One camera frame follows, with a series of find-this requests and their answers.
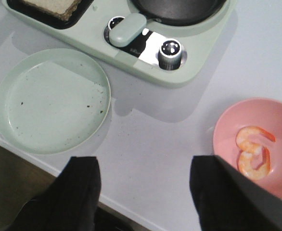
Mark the pink bowl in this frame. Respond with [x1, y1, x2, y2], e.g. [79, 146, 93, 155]
[213, 98, 282, 199]

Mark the mint green plate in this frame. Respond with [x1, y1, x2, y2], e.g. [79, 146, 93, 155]
[0, 49, 111, 154]

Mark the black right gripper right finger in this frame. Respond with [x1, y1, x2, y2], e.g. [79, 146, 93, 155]
[190, 155, 282, 231]

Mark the right silver control knob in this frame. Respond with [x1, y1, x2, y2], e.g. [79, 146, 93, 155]
[157, 38, 182, 70]

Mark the mint green breakfast maker base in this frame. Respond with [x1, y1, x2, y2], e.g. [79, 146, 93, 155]
[3, 0, 236, 87]

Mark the black round frying pan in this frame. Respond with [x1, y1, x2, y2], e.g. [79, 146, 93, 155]
[109, 0, 228, 48]

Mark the white bread slice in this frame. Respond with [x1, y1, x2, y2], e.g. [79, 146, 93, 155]
[21, 0, 81, 21]

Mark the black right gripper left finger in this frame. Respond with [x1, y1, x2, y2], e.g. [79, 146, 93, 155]
[8, 157, 101, 231]

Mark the cooked shrimp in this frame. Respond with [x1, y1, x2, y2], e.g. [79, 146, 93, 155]
[236, 126, 276, 155]
[238, 148, 271, 181]

